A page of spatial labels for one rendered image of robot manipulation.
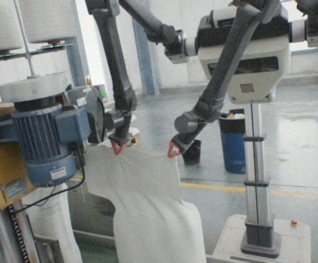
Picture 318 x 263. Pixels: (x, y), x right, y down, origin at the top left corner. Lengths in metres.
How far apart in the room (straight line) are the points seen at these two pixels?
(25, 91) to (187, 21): 8.80
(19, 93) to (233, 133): 2.64
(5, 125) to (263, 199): 1.31
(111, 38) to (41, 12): 0.22
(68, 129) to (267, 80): 0.90
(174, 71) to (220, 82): 8.87
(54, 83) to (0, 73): 5.17
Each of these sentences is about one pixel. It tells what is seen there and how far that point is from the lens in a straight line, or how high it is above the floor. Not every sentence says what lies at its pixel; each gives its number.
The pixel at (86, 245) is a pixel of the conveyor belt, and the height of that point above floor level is 0.38.
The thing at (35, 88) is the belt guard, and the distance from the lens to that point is 0.91.
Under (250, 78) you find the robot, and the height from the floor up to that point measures 1.27.
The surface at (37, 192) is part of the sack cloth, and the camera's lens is 1.65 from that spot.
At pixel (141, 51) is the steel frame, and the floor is 1.50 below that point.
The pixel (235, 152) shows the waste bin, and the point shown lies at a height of 0.27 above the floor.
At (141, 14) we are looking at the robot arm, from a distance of 1.18.
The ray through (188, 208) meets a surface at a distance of 1.26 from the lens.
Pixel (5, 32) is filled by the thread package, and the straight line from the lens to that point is 1.25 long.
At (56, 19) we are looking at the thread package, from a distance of 1.04.
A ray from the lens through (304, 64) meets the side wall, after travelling 9.02.
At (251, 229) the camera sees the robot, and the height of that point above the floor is 0.41.
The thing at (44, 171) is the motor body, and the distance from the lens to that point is 0.98.
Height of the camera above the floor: 1.45
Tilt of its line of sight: 15 degrees down
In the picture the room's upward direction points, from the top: 8 degrees counter-clockwise
